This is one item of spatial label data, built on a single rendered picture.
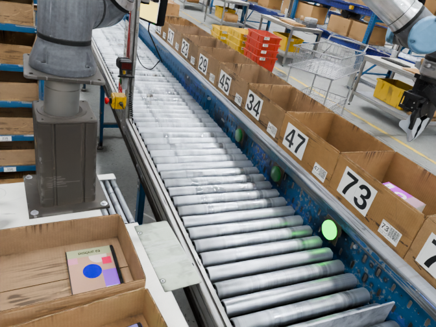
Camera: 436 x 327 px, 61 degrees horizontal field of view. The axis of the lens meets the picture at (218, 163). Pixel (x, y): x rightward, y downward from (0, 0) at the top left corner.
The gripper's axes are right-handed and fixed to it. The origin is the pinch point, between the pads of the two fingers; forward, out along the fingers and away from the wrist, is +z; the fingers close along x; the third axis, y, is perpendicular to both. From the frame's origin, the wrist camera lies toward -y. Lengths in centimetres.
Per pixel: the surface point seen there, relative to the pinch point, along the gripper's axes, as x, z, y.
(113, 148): 45, 118, 226
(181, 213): 62, 45, 34
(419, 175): -20.4, 18.2, 3.9
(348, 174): 8.3, 19.5, 11.7
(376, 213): 9.0, 24.6, -5.0
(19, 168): 117, 84, 144
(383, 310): 22, 41, -28
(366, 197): 8.8, 22.4, 1.0
